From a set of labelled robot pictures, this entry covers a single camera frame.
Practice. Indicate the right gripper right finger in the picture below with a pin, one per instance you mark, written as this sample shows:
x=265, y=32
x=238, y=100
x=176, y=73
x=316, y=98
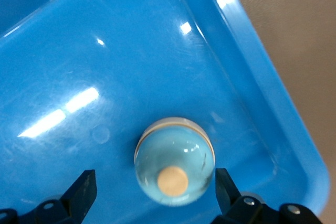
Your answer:
x=236, y=208

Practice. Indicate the blue plastic tray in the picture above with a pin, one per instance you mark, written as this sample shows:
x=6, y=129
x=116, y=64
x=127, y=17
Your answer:
x=105, y=77

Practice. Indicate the brown table mat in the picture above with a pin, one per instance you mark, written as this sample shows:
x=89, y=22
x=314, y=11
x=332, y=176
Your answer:
x=302, y=51

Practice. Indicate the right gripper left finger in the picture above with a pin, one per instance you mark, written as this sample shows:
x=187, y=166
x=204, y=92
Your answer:
x=78, y=197

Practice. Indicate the blue dome bell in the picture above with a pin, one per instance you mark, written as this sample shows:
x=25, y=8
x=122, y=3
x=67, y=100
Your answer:
x=173, y=155

